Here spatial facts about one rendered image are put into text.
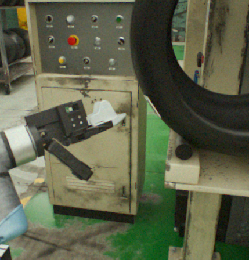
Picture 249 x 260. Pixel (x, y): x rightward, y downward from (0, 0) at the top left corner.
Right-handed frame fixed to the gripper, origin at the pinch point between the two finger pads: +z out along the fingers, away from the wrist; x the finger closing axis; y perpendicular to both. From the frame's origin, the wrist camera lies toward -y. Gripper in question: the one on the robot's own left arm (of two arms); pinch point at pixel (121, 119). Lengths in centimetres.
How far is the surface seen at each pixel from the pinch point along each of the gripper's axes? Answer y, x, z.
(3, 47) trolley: 92, 366, 29
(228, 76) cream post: -1, 15, 51
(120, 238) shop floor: -78, 91, 18
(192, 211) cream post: -54, 40, 37
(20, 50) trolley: 92, 413, 56
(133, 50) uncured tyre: 14.0, 0.0, 8.1
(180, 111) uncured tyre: -2.3, -4.9, 12.9
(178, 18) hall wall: 132, 697, 597
